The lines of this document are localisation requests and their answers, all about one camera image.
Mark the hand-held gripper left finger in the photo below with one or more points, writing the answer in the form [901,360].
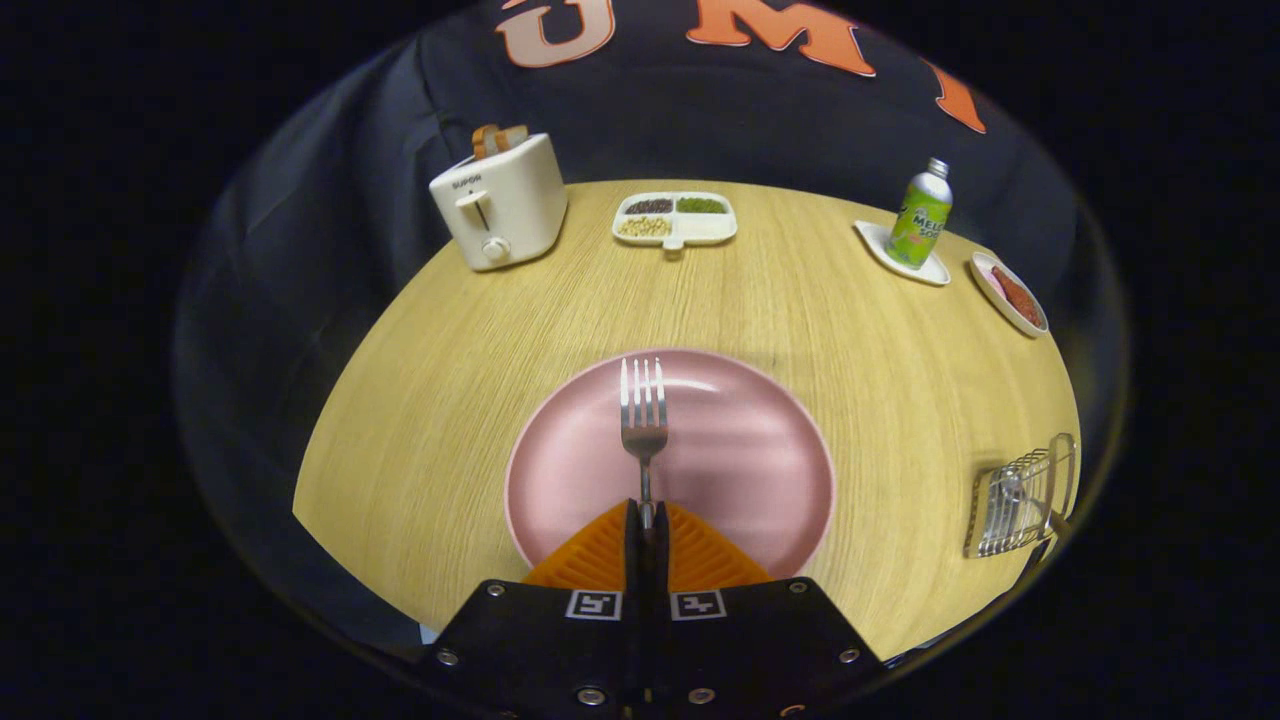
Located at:
[540,640]

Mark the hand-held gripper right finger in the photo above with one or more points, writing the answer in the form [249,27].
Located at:
[760,640]

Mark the brown fried cutlet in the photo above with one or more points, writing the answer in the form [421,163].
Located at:
[1018,297]

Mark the pink round plate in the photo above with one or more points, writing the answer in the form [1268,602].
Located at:
[740,460]

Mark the green label metal bottle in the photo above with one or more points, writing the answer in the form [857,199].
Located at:
[920,220]

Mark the white toaster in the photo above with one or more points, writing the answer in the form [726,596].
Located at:
[515,205]

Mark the white divided bean tray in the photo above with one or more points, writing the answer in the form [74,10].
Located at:
[705,230]

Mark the white food plate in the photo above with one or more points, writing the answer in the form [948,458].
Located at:
[1000,300]

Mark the brown bread slice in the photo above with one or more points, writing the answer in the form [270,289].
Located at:
[513,136]
[485,140]

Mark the white square coaster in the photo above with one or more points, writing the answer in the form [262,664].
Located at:
[935,273]

